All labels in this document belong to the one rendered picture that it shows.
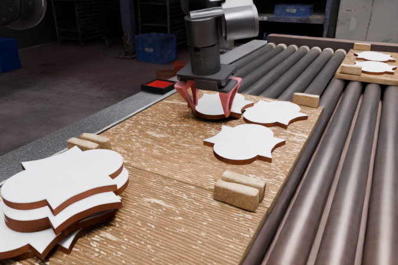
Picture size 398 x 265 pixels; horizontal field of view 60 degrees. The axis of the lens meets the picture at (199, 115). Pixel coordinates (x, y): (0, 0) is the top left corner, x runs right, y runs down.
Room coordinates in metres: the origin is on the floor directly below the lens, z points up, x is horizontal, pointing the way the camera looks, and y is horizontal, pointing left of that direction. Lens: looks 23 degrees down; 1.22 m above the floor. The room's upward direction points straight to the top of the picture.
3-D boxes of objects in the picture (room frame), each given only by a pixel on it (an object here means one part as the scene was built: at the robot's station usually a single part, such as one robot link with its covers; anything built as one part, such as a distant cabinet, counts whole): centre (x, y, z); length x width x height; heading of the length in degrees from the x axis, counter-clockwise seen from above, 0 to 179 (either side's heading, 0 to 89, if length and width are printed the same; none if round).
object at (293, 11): (5.15, -1.37, 0.72); 0.50 x 0.38 x 0.16; 62
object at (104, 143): (0.52, 0.18, 0.95); 0.06 x 0.02 x 0.03; 62
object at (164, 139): (0.63, -0.03, 0.93); 0.41 x 0.35 x 0.02; 152
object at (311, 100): (0.74, -0.24, 0.95); 0.06 x 0.02 x 0.03; 62
